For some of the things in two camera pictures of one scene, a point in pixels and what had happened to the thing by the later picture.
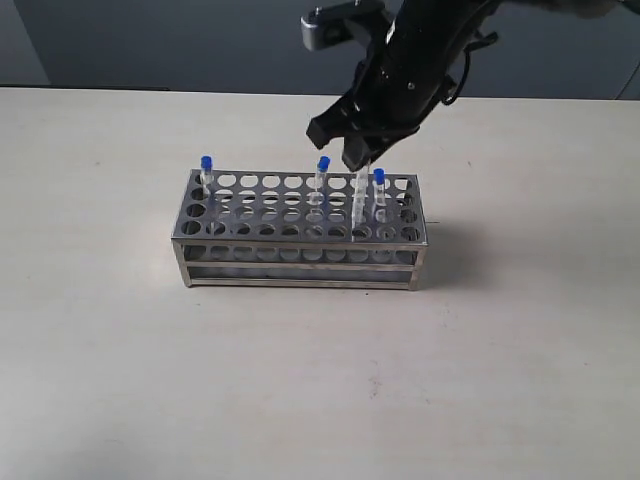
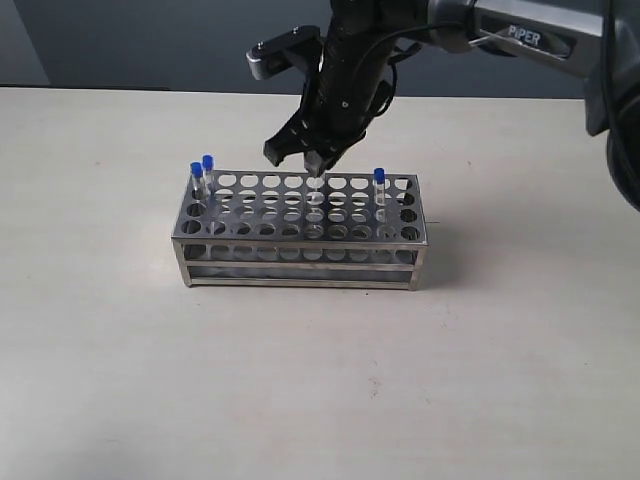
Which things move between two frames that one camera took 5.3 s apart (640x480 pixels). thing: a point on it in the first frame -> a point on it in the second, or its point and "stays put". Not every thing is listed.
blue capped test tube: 359,196 -> 198,189
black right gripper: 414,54 -> 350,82
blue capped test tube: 379,195 stays put
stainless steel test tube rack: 301,229 stays put
